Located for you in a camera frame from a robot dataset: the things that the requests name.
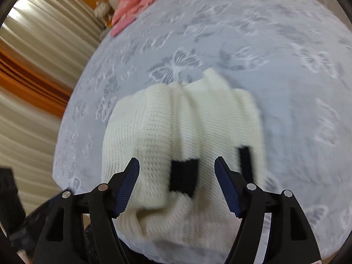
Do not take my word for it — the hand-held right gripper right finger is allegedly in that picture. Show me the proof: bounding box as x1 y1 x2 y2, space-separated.
214 156 323 264

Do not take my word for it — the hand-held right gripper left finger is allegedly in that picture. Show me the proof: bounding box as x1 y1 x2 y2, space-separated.
33 157 141 264

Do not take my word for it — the white red navy knit sweater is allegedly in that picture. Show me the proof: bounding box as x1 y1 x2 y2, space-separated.
101 67 266 251

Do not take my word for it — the white pleated curtain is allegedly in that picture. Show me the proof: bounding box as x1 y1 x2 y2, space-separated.
0 0 106 226

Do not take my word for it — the orange curtain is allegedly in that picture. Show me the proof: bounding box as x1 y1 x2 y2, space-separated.
0 48 73 119

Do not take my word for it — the grey butterfly print bed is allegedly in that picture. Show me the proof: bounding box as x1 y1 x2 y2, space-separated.
52 0 352 264

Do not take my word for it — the white feather table lamp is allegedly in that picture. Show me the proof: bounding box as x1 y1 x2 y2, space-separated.
94 0 113 18

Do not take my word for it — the pink crumpled cloth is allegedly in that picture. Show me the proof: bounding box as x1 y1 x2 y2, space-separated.
111 0 167 37

